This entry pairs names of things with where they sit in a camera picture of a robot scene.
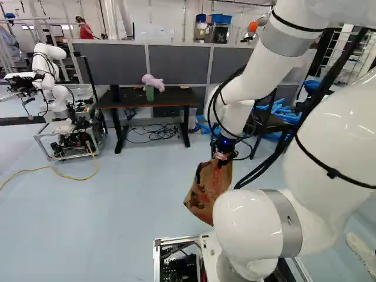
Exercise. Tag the person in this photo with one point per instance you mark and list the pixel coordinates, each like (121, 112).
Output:
(85, 30)

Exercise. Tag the pink plush toy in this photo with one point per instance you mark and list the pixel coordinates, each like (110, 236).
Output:
(152, 80)

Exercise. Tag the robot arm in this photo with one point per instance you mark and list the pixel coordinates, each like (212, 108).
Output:
(323, 141)

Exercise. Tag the green tumbler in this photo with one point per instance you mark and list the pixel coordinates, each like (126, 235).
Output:
(150, 93)

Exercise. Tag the brown printed paper bag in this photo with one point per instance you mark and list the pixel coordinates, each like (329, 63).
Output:
(211, 188)

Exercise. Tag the dark wooden chair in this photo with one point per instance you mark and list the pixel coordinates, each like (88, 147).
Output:
(273, 119)

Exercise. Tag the black cylinder speaker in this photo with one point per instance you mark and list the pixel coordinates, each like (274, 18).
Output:
(115, 93)

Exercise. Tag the blue foam tubes pile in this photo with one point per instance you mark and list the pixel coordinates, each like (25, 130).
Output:
(282, 108)

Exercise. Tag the dark wooden table black legs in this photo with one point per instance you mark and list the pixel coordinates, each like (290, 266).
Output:
(170, 97)

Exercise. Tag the white robot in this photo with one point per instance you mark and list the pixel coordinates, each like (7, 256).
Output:
(58, 94)

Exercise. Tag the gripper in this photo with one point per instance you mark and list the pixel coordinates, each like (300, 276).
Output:
(224, 145)

